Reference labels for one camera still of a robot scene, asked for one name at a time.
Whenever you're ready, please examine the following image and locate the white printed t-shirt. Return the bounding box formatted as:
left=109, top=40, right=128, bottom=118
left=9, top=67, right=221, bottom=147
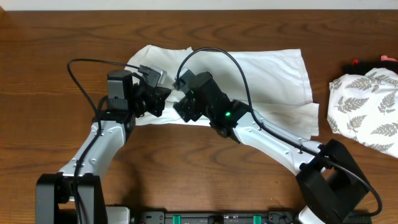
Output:
left=128, top=45, right=319, bottom=139

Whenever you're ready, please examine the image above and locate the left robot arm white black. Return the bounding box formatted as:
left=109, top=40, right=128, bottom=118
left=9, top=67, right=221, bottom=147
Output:
left=35, top=66, right=171, bottom=223

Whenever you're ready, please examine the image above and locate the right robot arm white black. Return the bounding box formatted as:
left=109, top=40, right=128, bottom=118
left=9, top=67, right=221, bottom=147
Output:
left=173, top=71, right=371, bottom=223

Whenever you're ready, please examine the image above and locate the black garment with red details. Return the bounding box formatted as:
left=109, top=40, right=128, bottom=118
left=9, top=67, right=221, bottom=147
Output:
left=341, top=55, right=397, bottom=75

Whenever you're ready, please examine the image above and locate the white fern pattern cloth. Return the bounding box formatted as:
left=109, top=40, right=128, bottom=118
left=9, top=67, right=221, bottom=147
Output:
left=326, top=68, right=397, bottom=157

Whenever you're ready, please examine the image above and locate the black mounting rail with clamps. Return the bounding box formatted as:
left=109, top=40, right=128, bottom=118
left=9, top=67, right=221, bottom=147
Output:
left=105, top=205, right=373, bottom=224

